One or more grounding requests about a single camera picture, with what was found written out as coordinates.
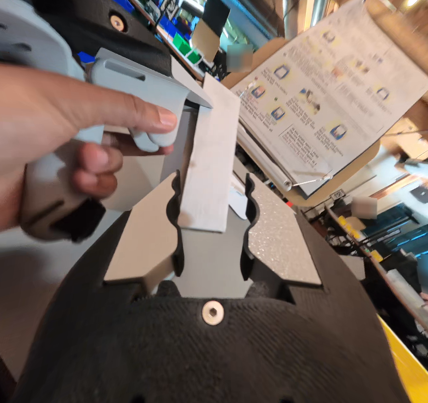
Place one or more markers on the yellow plastic bin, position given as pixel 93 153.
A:
pixel 411 369

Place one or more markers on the white cardboard box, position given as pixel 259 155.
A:
pixel 209 158

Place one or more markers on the person's left hand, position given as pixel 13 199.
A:
pixel 40 115

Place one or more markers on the framed black-white marker poster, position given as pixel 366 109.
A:
pixel 171 5

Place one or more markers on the printed instruction sheet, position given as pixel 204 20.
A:
pixel 334 92

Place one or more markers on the brown cardboard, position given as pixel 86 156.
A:
pixel 205 41

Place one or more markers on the silver spiral ventilation duct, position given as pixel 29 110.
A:
pixel 321 1

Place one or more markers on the white paper card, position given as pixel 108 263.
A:
pixel 238 205

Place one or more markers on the black monitor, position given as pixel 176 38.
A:
pixel 215 11

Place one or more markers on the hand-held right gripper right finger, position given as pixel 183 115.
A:
pixel 284 245

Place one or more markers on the green shelf bin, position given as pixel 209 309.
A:
pixel 180 43

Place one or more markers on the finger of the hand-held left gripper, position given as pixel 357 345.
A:
pixel 150 142
pixel 133 78

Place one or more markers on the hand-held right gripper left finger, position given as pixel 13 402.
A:
pixel 143 242

